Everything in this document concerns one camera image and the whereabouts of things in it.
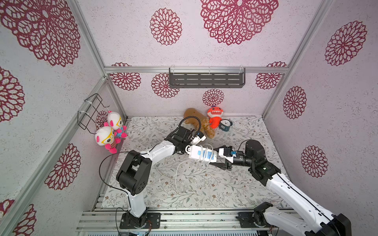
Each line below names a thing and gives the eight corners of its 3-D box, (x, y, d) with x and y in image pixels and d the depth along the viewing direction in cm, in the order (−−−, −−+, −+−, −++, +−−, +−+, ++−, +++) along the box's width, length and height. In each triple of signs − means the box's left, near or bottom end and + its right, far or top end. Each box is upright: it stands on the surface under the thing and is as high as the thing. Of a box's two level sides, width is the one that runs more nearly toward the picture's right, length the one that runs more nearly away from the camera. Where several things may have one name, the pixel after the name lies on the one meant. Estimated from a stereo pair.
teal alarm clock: (217, 128, 116) (218, 123, 112) (222, 121, 121) (223, 117, 117) (226, 133, 113) (228, 129, 109) (232, 126, 117) (233, 122, 113)
